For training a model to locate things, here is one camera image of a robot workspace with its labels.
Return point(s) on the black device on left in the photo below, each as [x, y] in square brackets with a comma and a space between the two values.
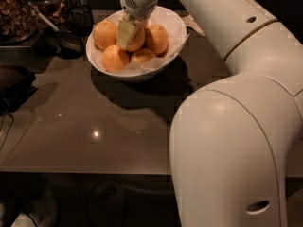
[16, 87]

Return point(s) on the crumpled paper napkin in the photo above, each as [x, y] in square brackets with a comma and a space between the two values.
[191, 23]

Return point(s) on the orange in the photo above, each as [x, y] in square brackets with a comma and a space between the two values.
[142, 55]
[104, 34]
[138, 40]
[114, 58]
[156, 38]

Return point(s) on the large glass snack jar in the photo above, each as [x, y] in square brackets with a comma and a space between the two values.
[17, 21]

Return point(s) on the black wire mesh cup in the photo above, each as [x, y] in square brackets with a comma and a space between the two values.
[82, 19]

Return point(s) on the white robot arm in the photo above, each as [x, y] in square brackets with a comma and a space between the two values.
[229, 141]

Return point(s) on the white ceramic bowl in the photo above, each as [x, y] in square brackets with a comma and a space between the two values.
[172, 23]

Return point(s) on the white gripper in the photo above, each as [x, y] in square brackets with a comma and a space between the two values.
[137, 6]

